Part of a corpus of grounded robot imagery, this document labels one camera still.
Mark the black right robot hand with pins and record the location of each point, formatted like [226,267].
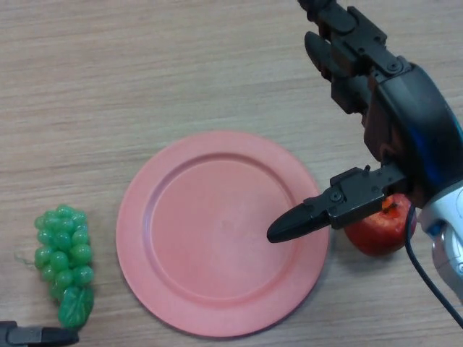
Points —
[416,108]

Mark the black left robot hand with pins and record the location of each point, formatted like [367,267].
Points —
[36,338]

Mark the green grapes bunch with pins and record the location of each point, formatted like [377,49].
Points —
[61,260]

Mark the pink round plate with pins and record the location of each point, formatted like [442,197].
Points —
[217,271]

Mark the red apple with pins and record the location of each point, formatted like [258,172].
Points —
[376,235]

